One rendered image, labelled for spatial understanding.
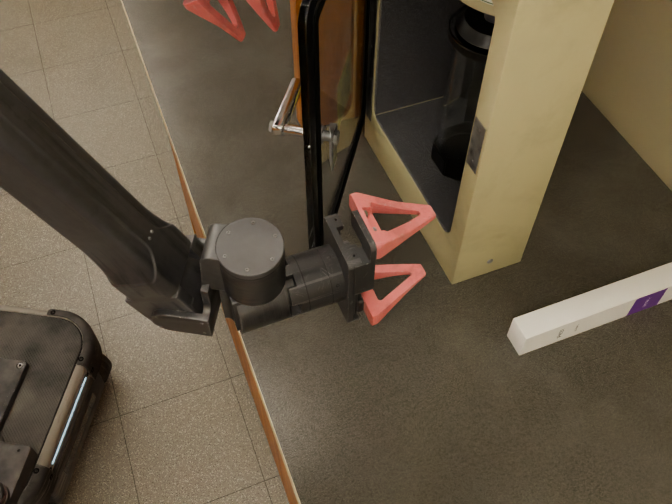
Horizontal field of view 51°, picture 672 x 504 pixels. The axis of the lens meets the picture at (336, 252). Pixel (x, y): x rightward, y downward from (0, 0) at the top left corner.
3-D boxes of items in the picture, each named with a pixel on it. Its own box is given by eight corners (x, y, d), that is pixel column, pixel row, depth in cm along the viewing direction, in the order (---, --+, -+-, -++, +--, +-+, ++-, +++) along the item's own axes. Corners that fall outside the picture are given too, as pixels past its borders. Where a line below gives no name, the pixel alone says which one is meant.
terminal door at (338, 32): (363, 118, 112) (375, -145, 80) (315, 271, 94) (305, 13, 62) (358, 118, 112) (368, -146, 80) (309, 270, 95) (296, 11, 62)
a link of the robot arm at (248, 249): (177, 250, 71) (154, 328, 67) (157, 185, 61) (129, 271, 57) (294, 267, 71) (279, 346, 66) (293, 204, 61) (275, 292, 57)
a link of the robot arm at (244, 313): (217, 296, 70) (234, 346, 67) (209, 262, 64) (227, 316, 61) (283, 275, 71) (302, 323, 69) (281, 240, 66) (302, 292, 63)
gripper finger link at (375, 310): (443, 267, 69) (354, 296, 67) (435, 306, 75) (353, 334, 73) (413, 216, 73) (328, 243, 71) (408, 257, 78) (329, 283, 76)
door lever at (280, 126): (332, 95, 86) (332, 78, 84) (312, 149, 81) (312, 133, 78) (290, 88, 87) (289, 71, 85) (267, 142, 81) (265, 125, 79)
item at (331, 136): (340, 159, 84) (340, 124, 80) (335, 172, 83) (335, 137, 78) (324, 156, 84) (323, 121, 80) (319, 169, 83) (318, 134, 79)
